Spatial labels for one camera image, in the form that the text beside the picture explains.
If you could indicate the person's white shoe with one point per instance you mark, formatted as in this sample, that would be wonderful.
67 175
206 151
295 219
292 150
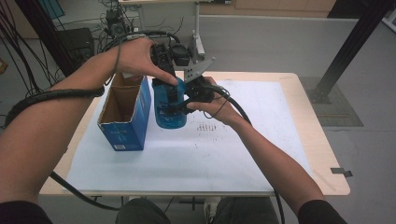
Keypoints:
211 210

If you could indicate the white desk with metal legs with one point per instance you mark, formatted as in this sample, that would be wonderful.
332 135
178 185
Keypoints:
197 25

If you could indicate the black box on floor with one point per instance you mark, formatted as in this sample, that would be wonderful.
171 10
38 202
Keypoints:
76 43

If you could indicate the person's left hand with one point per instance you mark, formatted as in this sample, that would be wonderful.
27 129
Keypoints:
137 57

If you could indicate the grey floor mat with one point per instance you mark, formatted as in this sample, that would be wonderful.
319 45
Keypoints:
339 113

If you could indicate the person's right hand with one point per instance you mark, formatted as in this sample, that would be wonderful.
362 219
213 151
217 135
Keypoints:
224 109

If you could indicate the teal panel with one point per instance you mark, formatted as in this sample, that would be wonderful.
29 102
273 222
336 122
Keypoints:
53 7

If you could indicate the black computer tower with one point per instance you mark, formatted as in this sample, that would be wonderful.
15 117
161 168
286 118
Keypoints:
116 23

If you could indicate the blue cardboard box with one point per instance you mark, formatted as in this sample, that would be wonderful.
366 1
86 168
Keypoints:
124 133

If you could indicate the black tape piece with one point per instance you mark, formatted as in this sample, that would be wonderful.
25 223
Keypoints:
341 172

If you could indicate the white table mat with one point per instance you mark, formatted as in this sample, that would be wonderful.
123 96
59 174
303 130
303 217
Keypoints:
193 161

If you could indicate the black metal stand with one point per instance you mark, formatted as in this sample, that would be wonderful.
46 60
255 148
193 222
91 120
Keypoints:
46 34
348 53

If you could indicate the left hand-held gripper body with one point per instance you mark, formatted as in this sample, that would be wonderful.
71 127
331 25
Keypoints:
162 56

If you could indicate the person's leg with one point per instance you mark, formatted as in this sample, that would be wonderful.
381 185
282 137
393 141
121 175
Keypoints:
246 213
141 213

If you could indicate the person's right leg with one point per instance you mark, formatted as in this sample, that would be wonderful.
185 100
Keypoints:
246 213

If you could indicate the blue bottle with white cap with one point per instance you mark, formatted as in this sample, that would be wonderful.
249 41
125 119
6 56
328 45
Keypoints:
169 119

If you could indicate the person's left leg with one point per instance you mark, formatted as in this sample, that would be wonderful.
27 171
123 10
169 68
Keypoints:
141 213

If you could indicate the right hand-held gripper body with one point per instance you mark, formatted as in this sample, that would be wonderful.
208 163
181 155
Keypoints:
199 90

